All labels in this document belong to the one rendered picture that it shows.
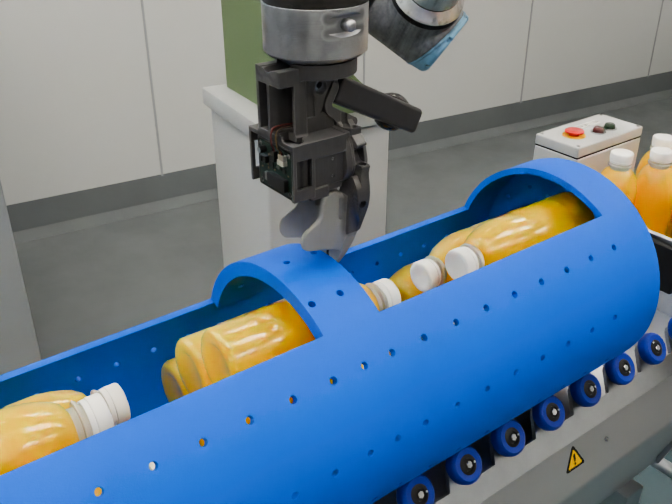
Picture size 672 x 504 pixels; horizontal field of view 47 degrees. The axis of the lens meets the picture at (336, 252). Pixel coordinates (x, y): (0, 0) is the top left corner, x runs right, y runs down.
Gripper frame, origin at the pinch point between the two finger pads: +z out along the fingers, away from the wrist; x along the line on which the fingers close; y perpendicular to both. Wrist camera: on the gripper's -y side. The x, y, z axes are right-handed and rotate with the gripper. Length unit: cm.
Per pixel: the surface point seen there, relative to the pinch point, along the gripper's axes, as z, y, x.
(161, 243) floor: 123, -79, -233
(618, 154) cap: 12, -74, -16
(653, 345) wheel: 26, -48, 10
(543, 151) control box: 16, -74, -32
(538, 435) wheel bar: 29.7, -23.9, 10.5
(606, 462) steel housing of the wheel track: 39, -36, 14
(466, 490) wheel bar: 30.4, -10.6, 11.0
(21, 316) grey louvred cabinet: 90, 0, -157
